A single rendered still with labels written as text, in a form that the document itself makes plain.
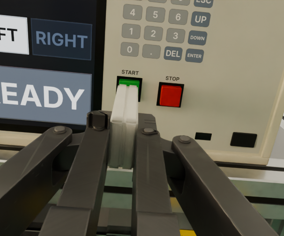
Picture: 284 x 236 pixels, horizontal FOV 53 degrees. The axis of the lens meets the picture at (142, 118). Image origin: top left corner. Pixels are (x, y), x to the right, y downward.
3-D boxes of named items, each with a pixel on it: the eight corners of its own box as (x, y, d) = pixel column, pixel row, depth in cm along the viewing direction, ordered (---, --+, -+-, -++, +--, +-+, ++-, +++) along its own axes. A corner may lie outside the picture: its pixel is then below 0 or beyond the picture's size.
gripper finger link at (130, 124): (123, 121, 15) (138, 122, 15) (128, 84, 21) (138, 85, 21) (120, 169, 16) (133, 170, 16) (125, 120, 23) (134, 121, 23)
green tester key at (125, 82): (137, 101, 26) (139, 82, 25) (117, 99, 25) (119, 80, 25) (137, 98, 26) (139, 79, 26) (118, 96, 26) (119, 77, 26)
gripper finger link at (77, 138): (105, 175, 14) (45, 170, 14) (113, 131, 19) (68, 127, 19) (106, 149, 14) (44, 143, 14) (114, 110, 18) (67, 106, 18)
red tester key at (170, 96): (179, 107, 26) (182, 88, 25) (159, 105, 26) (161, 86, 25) (177, 103, 27) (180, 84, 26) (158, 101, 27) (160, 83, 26)
